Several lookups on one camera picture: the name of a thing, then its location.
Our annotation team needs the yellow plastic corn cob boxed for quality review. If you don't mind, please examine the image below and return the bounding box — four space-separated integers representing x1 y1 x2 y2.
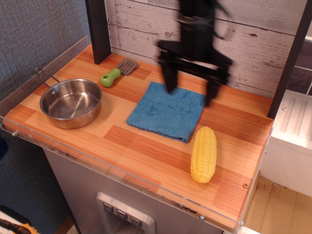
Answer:
190 126 217 183

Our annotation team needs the stainless steel pan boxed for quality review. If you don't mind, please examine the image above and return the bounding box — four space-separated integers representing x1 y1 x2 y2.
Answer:
39 75 102 129

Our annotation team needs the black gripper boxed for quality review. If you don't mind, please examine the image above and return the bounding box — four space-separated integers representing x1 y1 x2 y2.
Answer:
157 0 232 106

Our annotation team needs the clear acrylic edge guard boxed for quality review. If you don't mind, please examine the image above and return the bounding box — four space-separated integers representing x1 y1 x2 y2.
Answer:
3 113 273 232

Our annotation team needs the dark vertical post left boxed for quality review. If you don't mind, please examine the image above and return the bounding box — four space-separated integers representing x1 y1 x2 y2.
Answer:
85 0 111 64

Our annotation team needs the dark vertical post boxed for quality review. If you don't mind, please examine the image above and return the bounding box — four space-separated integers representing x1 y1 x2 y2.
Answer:
267 0 312 119
85 0 111 64

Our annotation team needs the blue cloth napkin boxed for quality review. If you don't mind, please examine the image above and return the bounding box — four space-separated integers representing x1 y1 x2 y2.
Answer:
126 81 206 143

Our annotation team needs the white toy sink unit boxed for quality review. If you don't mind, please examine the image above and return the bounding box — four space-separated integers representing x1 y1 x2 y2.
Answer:
260 90 312 196

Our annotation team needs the green handled grey spatula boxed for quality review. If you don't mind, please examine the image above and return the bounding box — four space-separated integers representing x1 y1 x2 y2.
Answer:
100 58 137 88

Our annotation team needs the grey toy fridge cabinet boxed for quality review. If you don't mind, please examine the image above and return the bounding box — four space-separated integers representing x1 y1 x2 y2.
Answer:
44 150 223 234

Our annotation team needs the orange object bottom left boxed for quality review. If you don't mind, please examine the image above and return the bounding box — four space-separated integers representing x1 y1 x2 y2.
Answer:
13 224 38 234

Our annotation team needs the dark vertical post right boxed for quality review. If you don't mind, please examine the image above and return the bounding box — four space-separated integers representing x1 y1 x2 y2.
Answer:
267 0 312 119

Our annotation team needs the silver dispenser button panel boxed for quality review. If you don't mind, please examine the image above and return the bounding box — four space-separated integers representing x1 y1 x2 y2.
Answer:
96 192 156 234

